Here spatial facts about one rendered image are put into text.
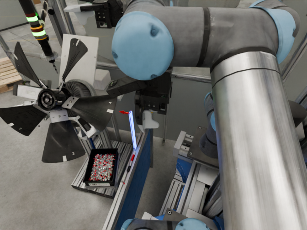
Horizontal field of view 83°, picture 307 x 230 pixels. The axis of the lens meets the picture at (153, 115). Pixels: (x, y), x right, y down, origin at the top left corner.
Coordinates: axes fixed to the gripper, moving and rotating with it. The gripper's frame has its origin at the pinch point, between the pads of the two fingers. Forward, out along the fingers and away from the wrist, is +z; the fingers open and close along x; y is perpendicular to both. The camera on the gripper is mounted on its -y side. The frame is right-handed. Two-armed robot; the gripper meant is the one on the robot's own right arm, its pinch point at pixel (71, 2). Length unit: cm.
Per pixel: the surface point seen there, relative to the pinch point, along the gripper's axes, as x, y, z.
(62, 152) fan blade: -20, 69, 21
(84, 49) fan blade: 11.7, 22.7, 6.0
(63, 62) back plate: 35, 44, 35
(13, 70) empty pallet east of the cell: 186, 152, 236
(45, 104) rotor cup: -5, 46, 28
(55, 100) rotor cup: -4.3, 43.2, 21.8
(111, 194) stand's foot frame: -10, 159, 12
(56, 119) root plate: -7, 56, 25
